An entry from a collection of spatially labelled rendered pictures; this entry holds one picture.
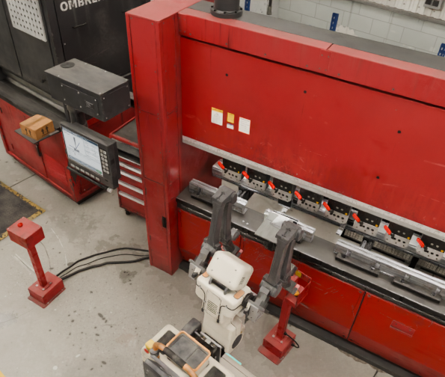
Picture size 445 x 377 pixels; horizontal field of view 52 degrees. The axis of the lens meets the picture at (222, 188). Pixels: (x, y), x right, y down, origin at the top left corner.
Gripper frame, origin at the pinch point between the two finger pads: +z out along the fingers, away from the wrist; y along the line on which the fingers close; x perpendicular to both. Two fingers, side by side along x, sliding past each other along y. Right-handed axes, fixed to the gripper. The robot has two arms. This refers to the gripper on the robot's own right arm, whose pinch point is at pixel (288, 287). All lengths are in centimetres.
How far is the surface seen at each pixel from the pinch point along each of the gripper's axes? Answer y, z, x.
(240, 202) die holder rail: 72, 23, -39
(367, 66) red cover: 5, -90, -103
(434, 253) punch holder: -61, 8, -66
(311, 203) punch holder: 18, 1, -57
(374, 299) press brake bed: -42, 46, -32
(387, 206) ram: -27, -13, -72
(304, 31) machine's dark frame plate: 50, -88, -114
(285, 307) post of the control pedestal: 7, 50, 5
